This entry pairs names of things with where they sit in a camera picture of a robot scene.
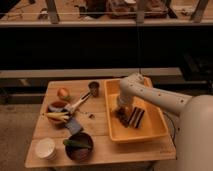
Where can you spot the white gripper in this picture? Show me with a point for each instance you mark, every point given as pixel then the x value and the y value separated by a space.
pixel 123 108

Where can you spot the dark purple grape bunch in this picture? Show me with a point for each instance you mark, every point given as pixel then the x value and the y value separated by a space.
pixel 123 119

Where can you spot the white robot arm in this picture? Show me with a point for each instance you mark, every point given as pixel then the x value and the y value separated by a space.
pixel 195 139

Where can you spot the dark purple bowl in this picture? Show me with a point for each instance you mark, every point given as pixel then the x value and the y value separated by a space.
pixel 76 153

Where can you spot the striped dark block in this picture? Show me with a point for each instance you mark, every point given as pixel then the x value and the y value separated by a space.
pixel 136 117

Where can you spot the small metal cup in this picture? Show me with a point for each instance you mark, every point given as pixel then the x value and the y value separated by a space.
pixel 94 88

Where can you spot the yellow plastic bin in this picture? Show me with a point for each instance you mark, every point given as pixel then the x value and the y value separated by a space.
pixel 141 122

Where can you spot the wooden table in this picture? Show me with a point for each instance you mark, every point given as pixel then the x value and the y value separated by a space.
pixel 113 143

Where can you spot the red green apple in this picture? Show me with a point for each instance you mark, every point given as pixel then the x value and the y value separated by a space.
pixel 63 94

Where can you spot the yellow banana toy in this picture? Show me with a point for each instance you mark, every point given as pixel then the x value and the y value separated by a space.
pixel 62 116

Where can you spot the green cucumber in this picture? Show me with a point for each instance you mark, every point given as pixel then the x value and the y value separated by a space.
pixel 74 143

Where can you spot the white paper cup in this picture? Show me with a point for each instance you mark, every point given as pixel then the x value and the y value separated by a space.
pixel 45 149

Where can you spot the white handled spatula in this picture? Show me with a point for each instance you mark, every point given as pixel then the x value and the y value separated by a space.
pixel 73 107

